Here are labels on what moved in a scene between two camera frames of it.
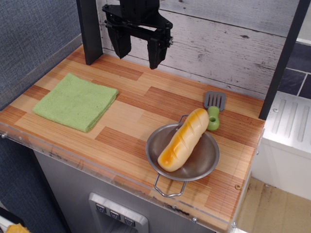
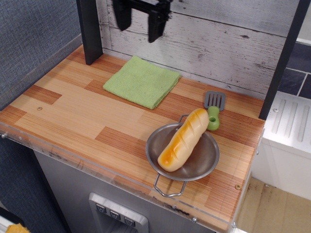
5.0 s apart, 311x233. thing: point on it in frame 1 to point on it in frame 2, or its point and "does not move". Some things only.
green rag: (77, 102) to (142, 82)
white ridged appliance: (283, 159) does not move
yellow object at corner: (17, 228) does not move
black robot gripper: (144, 19) to (158, 17)
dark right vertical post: (285, 55) does not move
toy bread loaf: (184, 141) does not move
